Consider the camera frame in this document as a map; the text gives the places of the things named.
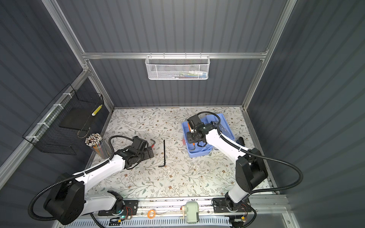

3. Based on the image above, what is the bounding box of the black wire side basket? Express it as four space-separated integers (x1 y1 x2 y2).
22 86 104 155

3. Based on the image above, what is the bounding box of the black hex key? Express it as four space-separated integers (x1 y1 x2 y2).
158 139 166 168

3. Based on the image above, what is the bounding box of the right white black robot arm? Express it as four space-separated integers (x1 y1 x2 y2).
187 111 304 211

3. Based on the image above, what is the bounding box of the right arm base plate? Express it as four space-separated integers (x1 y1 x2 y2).
211 198 252 213

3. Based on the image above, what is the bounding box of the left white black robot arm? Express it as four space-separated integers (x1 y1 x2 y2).
28 136 154 225

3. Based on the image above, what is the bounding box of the yellow green marker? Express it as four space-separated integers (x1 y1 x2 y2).
91 104 103 116

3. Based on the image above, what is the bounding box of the white wire wall basket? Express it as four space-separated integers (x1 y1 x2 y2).
145 54 211 80

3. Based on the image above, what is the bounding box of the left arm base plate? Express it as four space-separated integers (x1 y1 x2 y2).
98 200 139 216

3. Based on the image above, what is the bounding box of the white blue tool box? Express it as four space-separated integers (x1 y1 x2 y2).
182 114 235 158

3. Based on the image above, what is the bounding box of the mint green device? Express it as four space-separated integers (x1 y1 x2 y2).
182 201 199 223

